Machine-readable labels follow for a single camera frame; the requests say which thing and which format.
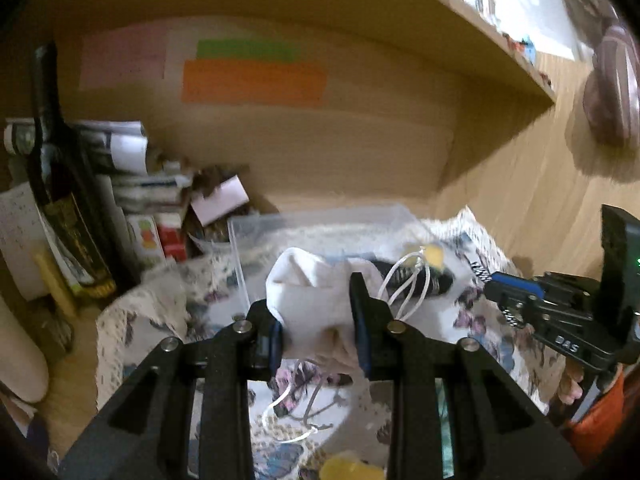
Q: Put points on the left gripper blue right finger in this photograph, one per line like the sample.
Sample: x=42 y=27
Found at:
x=373 y=340

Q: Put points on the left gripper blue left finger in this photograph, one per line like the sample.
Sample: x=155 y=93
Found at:
x=266 y=343

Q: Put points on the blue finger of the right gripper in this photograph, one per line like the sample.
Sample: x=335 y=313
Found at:
x=508 y=291

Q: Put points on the black patterned sock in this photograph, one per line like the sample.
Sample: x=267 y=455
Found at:
x=437 y=282

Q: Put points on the white drawstring pouch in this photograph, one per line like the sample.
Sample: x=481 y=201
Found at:
x=309 y=296

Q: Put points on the yellow soft ball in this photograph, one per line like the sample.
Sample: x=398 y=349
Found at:
x=347 y=466

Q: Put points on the person's right hand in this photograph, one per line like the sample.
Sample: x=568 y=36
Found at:
x=569 y=388

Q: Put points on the yellow green sponge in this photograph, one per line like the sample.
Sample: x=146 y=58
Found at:
x=429 y=254

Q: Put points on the clear plastic storage bin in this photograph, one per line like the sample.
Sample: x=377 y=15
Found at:
x=380 y=232

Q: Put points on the butterfly print tablecloth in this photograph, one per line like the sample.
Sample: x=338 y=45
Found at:
x=175 y=401

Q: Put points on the white folded card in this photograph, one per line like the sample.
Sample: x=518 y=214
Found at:
x=225 y=198

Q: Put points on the red white small box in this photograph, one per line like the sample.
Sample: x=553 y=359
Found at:
x=172 y=239

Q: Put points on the mauve striped curtain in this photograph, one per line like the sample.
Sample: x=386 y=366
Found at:
x=611 y=95

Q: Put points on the dark wine bottle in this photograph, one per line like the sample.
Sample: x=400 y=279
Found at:
x=64 y=187

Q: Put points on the stack of papers and magazines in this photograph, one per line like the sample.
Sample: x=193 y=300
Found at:
x=137 y=181

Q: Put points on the cream cylinder candle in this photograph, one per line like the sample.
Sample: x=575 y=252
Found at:
x=23 y=367

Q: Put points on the orange paper note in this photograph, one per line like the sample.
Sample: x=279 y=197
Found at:
x=233 y=81

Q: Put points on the white handwritten note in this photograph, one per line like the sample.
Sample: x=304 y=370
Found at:
x=21 y=231

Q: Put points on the green paper note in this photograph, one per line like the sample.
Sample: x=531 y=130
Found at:
x=246 y=49

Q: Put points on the pink paper note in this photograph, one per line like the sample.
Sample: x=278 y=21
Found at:
x=123 y=56

